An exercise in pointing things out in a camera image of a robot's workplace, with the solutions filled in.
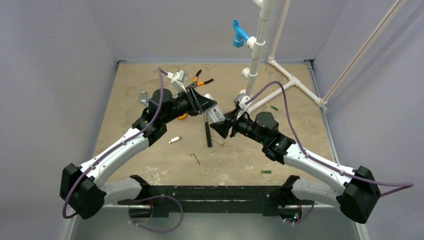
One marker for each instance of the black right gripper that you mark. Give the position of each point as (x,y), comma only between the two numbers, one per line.
(233,120)

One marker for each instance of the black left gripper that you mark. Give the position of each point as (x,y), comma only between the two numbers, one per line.
(197,103)

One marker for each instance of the white air conditioner remote control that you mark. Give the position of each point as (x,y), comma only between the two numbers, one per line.
(215,114)

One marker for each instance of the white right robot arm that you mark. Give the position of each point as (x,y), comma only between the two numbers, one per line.
(353,191)

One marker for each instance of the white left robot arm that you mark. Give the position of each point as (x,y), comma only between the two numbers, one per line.
(84,188)

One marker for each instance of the bronze hex key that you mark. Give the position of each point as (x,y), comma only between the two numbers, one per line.
(217,142)

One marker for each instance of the orange black pliers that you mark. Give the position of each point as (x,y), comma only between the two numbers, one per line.
(196,82)

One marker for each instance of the yellow tape measure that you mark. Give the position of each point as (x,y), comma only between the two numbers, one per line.
(182,117)

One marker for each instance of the dark hex key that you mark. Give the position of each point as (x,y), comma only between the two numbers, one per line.
(195,157)

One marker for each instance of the silver white battery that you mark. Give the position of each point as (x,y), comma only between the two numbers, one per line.
(174,139)

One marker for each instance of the green battery near pipe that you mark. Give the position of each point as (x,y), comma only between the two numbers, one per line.
(274,108)

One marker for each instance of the blue pipe fitting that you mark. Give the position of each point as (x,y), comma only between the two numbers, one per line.
(241,36)

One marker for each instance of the claw hammer black handle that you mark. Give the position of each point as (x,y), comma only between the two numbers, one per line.
(207,131)

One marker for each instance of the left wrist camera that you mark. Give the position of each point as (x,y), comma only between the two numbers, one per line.
(177,80)

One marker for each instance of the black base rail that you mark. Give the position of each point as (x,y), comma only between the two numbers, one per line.
(267,200)

